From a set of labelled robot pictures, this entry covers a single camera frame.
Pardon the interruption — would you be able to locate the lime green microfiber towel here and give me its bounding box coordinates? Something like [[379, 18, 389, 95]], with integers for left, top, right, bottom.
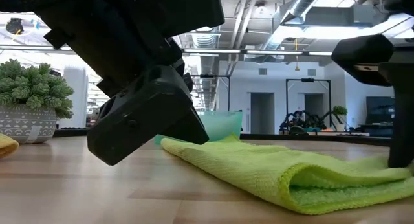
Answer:
[[160, 132, 414, 216]]

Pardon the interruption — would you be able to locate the corrugated silver ventilation duct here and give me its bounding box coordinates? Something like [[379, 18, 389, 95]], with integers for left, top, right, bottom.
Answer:
[[192, 26, 221, 49]]

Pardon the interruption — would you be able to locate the black computer monitor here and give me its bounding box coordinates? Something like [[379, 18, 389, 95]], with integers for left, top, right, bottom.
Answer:
[[365, 96, 396, 125]]

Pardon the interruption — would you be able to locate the black overhead camera unit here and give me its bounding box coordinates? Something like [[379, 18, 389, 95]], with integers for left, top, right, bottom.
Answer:
[[5, 17, 25, 35]]

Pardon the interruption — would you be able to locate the black aluminium table frame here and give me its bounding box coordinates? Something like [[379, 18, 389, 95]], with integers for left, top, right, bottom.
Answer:
[[53, 129, 392, 146]]

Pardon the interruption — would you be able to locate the yellow microfiber towel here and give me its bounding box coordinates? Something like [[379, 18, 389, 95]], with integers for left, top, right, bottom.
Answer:
[[0, 133, 19, 160]]

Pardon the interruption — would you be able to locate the artificial succulent in patterned pot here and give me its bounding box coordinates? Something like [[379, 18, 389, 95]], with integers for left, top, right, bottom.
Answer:
[[0, 58, 74, 144]]

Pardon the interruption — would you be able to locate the small background potted plant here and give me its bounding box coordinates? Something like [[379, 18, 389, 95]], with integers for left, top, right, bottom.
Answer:
[[332, 106, 349, 124]]

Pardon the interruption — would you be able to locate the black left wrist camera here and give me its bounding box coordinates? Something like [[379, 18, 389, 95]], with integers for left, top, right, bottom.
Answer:
[[135, 0, 226, 39]]

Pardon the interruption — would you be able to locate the green translucent plastic bin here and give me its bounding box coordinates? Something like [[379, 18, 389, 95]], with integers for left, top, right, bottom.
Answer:
[[154, 110, 244, 146]]

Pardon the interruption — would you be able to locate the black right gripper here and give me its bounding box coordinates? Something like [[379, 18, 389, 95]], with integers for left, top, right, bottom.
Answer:
[[378, 42, 414, 169]]

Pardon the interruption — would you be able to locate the yellow hanging pendant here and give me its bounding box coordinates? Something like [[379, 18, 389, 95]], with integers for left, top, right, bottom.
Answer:
[[293, 38, 300, 72]]

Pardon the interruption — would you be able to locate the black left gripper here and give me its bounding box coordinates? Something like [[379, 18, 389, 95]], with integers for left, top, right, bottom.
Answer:
[[34, 0, 210, 167]]

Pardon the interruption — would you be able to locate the smooth silver ventilation duct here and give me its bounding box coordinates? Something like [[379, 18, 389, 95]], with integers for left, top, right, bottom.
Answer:
[[258, 0, 326, 52]]

